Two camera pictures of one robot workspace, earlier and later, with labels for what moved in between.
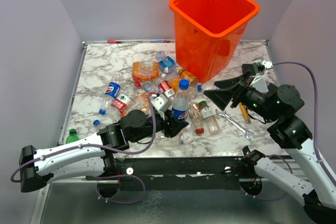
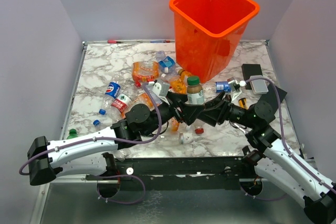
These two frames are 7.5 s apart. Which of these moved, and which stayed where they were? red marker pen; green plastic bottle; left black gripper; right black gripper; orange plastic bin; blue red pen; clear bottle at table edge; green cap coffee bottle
Moved: left black gripper; green cap coffee bottle; right black gripper
Stayed: blue red pen; green plastic bottle; orange plastic bin; clear bottle at table edge; red marker pen
